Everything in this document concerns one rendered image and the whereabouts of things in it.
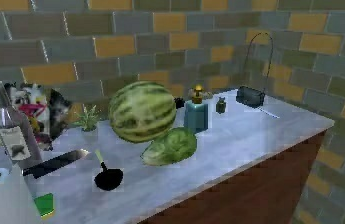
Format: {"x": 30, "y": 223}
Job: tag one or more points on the small dark green shaker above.
{"x": 220, "y": 106}

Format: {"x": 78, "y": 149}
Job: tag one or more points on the black toaster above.
{"x": 250, "y": 96}

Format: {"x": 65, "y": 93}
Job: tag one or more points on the small green houseplant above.
{"x": 88, "y": 119}

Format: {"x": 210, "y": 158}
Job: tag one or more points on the striped green watermelon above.
{"x": 142, "y": 111}

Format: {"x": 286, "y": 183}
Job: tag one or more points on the blue soap dispenser bottle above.
{"x": 196, "y": 115}

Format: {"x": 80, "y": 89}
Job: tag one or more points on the small black round object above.
{"x": 179, "y": 102}

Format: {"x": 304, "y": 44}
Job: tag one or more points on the green sponge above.
{"x": 44, "y": 204}

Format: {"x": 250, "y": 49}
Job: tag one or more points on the black and white cow statue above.
{"x": 38, "y": 106}

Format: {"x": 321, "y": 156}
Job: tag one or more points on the white paper towel roll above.
{"x": 5, "y": 196}

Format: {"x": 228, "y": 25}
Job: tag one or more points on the brown counter with grey top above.
{"x": 213, "y": 160}

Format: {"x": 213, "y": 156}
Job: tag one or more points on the clear glass bottle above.
{"x": 13, "y": 133}

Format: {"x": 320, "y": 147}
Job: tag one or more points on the green lettuce head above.
{"x": 171, "y": 146}

